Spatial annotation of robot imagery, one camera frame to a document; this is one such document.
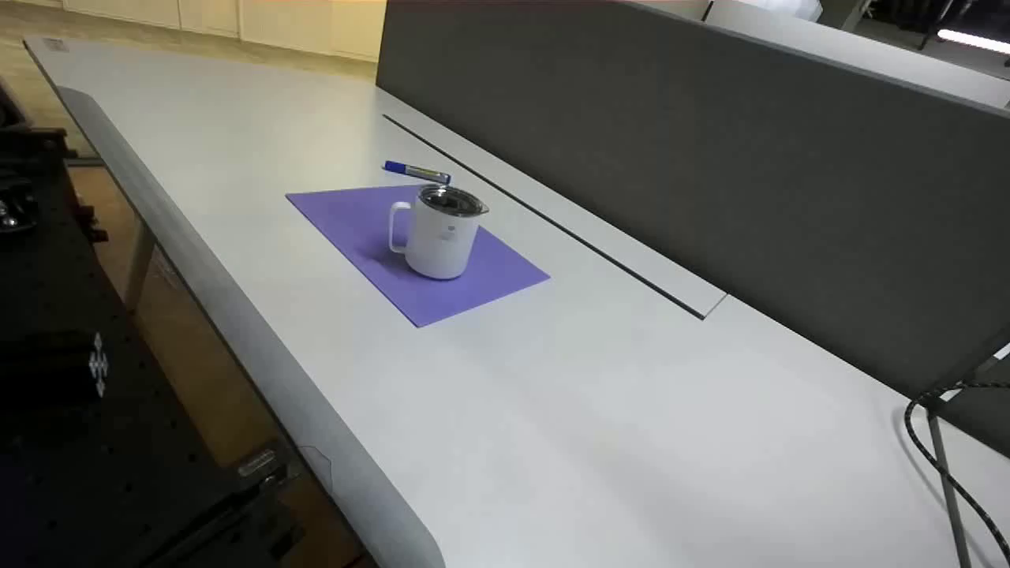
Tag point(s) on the clear mug lid with slider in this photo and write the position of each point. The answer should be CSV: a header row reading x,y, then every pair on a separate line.
x,y
450,199

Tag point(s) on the blue marker pen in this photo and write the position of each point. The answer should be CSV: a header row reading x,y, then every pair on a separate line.
x,y
414,170

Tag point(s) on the purple paper sheet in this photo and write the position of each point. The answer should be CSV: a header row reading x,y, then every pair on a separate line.
x,y
359,225

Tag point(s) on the grey desk divider panel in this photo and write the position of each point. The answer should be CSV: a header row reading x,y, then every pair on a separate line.
x,y
710,173

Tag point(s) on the row of cream cabinets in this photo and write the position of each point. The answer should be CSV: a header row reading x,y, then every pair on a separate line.
x,y
237,20

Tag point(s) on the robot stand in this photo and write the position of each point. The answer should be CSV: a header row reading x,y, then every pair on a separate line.
x,y
71,379

